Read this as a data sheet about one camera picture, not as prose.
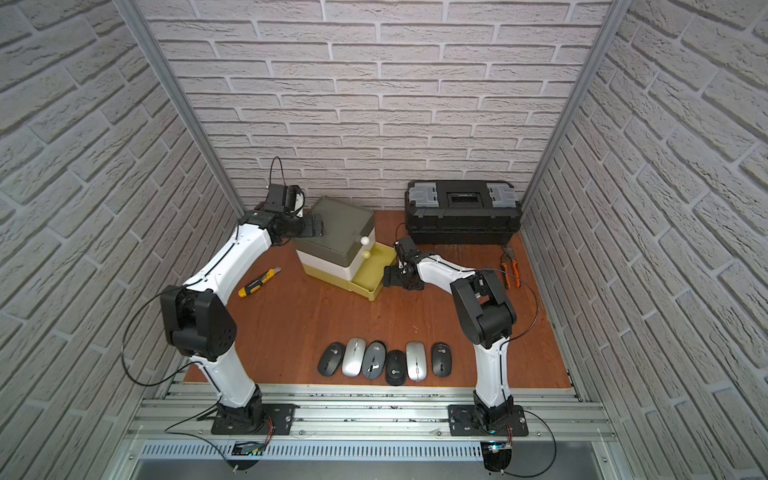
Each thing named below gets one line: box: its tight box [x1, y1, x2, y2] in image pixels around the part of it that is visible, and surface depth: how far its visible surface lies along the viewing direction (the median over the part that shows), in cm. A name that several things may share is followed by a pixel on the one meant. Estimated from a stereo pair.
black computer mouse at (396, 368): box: [386, 350, 406, 386], surface depth 83 cm
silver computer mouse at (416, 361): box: [406, 341, 427, 383], surface depth 83 cm
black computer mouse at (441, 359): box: [432, 342, 452, 378], surface depth 85 cm
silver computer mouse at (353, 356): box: [342, 337, 366, 377], surface depth 85 cm
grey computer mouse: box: [362, 341, 386, 380], surface depth 83 cm
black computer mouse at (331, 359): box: [317, 342, 346, 377], surface depth 84 cm
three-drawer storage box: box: [293, 196, 397, 301], surface depth 94 cm
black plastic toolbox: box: [404, 180, 522, 245], surface depth 103 cm
